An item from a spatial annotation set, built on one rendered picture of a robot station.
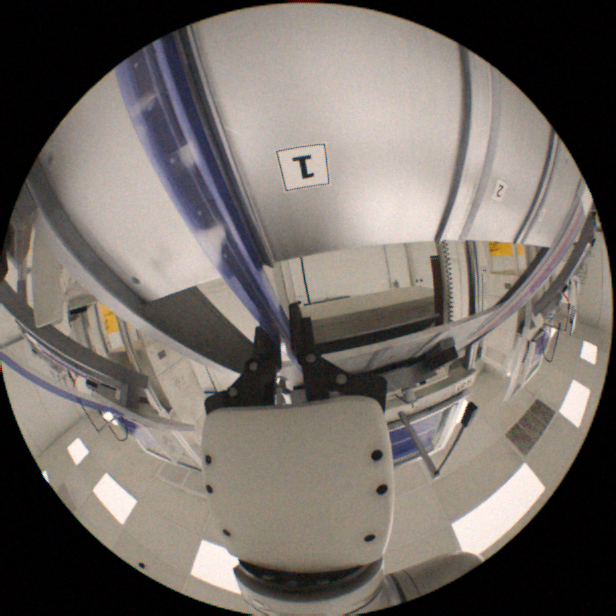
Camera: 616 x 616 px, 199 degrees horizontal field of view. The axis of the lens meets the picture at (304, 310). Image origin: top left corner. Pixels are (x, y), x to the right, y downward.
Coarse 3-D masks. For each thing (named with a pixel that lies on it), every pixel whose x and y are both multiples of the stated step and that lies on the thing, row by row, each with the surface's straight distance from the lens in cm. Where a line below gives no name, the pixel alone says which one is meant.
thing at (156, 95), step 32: (128, 64) 7; (160, 64) 6; (128, 96) 6; (160, 96) 6; (160, 128) 6; (192, 128) 5; (160, 160) 6; (192, 160) 5; (192, 192) 5; (224, 192) 6; (192, 224) 6; (224, 224) 6; (224, 256) 6; (256, 256) 7; (256, 288) 7; (256, 320) 10; (288, 320) 12; (288, 352) 15
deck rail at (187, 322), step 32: (32, 192) 13; (64, 224) 12; (64, 256) 12; (96, 256) 12; (96, 288) 12; (128, 288) 13; (192, 288) 18; (128, 320) 14; (160, 320) 14; (192, 320) 17; (224, 320) 22; (192, 352) 16; (224, 352) 21
